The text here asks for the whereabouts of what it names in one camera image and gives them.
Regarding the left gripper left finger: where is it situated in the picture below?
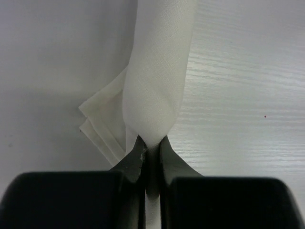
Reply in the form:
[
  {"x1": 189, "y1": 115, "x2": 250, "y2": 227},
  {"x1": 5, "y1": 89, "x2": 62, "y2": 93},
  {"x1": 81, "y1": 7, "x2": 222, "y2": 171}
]
[{"x1": 0, "y1": 137, "x2": 146, "y2": 229}]

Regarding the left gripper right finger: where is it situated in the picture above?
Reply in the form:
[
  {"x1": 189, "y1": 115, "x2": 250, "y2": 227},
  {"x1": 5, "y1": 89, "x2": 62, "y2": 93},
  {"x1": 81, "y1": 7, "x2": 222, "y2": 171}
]
[{"x1": 159, "y1": 137, "x2": 305, "y2": 229}]

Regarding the white cloth napkin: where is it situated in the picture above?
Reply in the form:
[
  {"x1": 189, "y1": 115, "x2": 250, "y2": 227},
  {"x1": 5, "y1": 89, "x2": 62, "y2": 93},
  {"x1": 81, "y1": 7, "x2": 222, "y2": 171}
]
[{"x1": 78, "y1": 0, "x2": 195, "y2": 229}]

